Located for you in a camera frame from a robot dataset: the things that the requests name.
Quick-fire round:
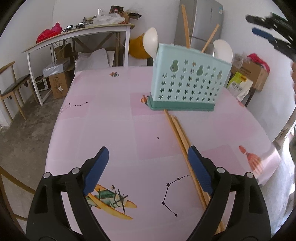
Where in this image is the wooden chair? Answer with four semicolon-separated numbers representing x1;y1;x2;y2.
1;61;38;121

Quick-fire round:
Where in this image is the pink patterned tablecloth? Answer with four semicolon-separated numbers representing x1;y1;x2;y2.
45;67;280;240

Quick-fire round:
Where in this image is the grey refrigerator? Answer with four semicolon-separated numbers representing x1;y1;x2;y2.
180;0;224;51

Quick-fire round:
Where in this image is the cardboard box under table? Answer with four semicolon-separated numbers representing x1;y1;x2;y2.
49;71;74;99

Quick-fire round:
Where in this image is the yellow rice bag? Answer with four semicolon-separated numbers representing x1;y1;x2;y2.
226;72;253;102

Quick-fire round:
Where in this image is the person right hand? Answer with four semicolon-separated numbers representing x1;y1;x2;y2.
291;62;296;93

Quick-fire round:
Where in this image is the white sack under table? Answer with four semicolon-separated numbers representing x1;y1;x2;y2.
74;48;115;74

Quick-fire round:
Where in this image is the white side table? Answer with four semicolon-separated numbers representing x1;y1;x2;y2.
23;23;135;105

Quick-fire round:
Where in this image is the cardboard box by fridge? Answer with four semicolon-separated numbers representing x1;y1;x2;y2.
231;61;269;91

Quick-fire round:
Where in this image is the red plastic bag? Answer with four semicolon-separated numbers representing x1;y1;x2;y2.
36;23;62;44

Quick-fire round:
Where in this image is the orange yellow bag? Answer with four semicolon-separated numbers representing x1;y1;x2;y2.
129;34;150;59

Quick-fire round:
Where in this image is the mint green utensil holder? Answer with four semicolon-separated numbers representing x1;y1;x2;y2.
147;43;231;111

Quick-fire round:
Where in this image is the clutter pile on table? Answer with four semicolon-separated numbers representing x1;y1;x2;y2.
63;5;142;32

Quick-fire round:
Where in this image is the white plastic ladle spoon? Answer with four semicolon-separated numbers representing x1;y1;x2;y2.
142;27;159;59

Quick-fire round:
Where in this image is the white plastic rice paddle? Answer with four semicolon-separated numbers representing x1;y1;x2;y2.
213;39;233;63

